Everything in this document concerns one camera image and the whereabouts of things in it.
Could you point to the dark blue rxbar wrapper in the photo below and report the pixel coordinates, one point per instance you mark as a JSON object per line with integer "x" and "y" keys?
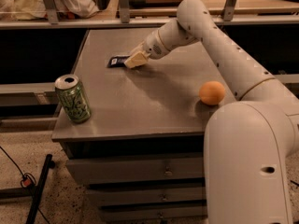
{"x": 117, "y": 61}

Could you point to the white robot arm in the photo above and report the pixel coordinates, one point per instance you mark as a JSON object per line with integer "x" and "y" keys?
{"x": 247, "y": 141}

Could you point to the orange fruit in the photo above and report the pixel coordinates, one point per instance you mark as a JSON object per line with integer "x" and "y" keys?
{"x": 212, "y": 93}

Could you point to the grey metal shelf rail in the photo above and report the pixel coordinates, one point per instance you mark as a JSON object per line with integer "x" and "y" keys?
{"x": 247, "y": 12}

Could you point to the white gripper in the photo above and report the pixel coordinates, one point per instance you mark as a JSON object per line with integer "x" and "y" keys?
{"x": 152, "y": 48}

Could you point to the green drink can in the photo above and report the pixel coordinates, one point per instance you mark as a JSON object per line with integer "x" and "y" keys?
{"x": 71, "y": 95}

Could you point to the black stand leg left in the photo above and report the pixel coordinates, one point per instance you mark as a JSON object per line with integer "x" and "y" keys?
{"x": 48, "y": 164}

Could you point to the grey drawer cabinet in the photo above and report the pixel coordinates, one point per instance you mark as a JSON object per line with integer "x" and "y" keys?
{"x": 140, "y": 154}

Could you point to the white cloth on shelf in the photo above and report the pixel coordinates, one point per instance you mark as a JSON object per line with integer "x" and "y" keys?
{"x": 25, "y": 10}

